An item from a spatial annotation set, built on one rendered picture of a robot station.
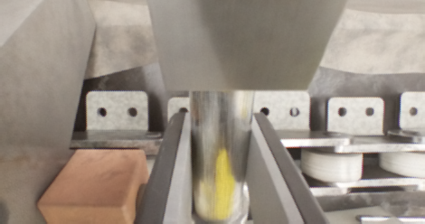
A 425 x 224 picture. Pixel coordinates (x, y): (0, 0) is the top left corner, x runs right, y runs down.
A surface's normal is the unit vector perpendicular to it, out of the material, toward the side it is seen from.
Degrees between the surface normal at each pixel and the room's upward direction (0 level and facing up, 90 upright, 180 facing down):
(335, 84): 0
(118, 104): 0
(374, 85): 0
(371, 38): 49
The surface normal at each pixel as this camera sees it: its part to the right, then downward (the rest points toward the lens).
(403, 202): 0.03, 0.06
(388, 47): 0.02, 0.39
